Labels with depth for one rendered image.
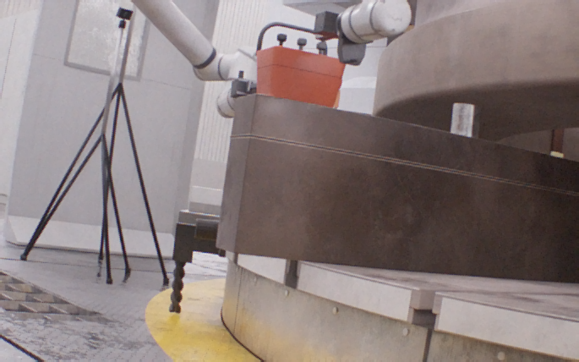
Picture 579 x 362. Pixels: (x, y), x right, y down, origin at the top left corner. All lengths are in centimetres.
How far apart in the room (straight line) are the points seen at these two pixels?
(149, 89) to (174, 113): 26
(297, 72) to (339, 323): 60
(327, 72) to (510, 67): 57
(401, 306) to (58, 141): 338
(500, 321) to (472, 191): 81
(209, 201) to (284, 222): 126
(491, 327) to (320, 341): 59
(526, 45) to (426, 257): 65
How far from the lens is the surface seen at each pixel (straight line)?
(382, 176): 208
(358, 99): 619
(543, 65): 221
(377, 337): 177
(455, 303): 156
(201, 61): 253
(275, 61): 197
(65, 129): 481
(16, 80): 916
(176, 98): 527
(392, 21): 167
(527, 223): 237
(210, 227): 265
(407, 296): 165
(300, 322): 206
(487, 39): 243
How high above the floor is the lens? 44
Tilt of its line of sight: 2 degrees up
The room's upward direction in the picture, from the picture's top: 8 degrees clockwise
